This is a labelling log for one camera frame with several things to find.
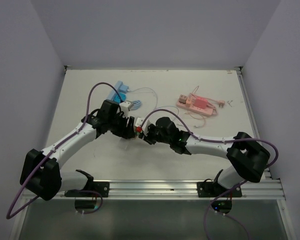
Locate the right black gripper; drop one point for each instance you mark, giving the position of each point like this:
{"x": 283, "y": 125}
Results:
{"x": 146, "y": 137}

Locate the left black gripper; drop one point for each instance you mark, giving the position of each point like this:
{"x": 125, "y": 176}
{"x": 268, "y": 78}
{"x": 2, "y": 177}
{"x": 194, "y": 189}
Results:
{"x": 125, "y": 131}

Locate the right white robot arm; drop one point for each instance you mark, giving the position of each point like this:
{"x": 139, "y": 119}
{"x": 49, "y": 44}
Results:
{"x": 247, "y": 157}

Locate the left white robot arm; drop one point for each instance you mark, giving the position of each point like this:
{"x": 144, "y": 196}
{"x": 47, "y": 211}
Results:
{"x": 41, "y": 173}

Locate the blue round plug adapter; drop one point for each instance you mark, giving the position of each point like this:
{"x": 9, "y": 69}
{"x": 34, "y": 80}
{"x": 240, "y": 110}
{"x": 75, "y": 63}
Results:
{"x": 121, "y": 97}

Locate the red pink charger plug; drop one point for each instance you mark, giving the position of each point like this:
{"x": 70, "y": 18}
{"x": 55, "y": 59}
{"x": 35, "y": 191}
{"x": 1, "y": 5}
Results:
{"x": 201, "y": 103}

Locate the blue power strip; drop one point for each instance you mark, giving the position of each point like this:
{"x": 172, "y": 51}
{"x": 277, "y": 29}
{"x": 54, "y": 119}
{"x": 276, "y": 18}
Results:
{"x": 120, "y": 87}

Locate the tan cube adapter on strip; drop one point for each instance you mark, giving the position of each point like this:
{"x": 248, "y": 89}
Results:
{"x": 182, "y": 99}

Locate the pink power strip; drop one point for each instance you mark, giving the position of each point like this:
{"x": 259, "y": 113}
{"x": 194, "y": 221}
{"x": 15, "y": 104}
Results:
{"x": 209, "y": 111}

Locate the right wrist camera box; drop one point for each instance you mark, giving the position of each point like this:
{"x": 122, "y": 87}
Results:
{"x": 141, "y": 125}

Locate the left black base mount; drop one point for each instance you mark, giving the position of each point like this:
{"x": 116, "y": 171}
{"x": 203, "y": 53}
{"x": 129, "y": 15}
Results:
{"x": 100, "y": 187}

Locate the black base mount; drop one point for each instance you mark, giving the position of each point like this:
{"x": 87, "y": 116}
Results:
{"x": 100, "y": 187}
{"x": 209, "y": 189}

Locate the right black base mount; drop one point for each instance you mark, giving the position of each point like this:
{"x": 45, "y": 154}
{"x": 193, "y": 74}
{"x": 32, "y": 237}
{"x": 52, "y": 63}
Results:
{"x": 209, "y": 189}

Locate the aluminium front rail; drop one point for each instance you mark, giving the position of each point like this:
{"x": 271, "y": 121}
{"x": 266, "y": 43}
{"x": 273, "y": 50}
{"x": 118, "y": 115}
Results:
{"x": 267, "y": 189}

